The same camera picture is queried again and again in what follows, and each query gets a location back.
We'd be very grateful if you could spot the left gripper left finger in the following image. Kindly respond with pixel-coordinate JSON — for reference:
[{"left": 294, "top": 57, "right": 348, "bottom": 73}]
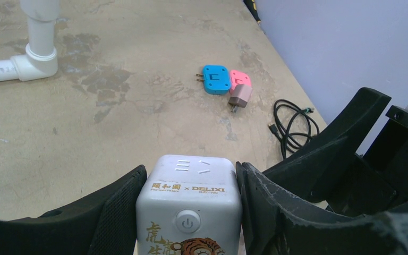
[{"left": 0, "top": 165, "right": 147, "bottom": 254}]

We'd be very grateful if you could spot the dusty pink plug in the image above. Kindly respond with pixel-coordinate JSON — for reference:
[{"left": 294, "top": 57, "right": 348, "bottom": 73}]
[{"left": 228, "top": 84, "right": 253, "bottom": 113}]

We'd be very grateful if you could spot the blue plug adapter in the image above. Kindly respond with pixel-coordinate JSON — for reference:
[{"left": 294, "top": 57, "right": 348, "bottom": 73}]
[{"left": 196, "top": 64, "right": 231, "bottom": 95}]

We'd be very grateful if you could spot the white cube power socket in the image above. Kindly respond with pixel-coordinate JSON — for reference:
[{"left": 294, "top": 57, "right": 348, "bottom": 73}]
[{"left": 136, "top": 155, "right": 242, "bottom": 254}]

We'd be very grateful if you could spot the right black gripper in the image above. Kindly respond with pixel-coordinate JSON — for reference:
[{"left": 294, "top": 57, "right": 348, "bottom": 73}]
[{"left": 263, "top": 87, "right": 408, "bottom": 217}]

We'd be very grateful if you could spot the yellow handled screwdriver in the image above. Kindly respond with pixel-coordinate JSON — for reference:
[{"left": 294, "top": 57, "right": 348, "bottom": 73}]
[{"left": 243, "top": 0, "right": 261, "bottom": 25}]

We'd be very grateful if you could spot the white PVC pipe frame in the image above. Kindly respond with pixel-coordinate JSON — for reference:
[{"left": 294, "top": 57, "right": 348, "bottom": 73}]
[{"left": 0, "top": 0, "right": 60, "bottom": 82}]

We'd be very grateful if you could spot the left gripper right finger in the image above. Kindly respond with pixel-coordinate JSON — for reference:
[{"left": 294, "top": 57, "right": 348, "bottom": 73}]
[{"left": 236, "top": 162, "right": 408, "bottom": 254}]

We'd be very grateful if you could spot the black cable bundle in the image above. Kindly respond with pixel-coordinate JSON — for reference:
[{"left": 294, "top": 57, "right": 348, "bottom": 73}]
[{"left": 268, "top": 99, "right": 320, "bottom": 160}]

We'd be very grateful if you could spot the pink plug adapter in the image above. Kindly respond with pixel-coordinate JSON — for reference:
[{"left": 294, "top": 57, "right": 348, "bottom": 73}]
[{"left": 229, "top": 70, "right": 251, "bottom": 94}]

